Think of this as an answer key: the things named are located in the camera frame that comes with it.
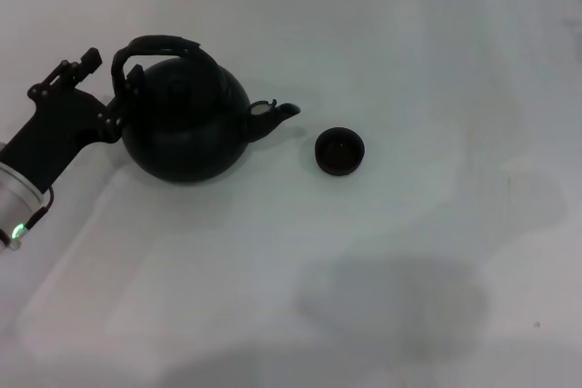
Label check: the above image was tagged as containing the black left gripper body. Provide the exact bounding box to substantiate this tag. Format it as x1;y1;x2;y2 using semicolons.
0;83;120;196

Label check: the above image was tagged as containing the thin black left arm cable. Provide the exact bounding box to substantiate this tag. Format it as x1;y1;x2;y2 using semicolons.
25;184;56;231

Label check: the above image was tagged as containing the black round teapot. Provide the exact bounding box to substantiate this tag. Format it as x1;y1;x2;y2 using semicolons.
110;34;303;184

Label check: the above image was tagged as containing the small dark teacup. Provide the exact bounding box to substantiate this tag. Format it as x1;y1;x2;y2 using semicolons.
314;126;366;177

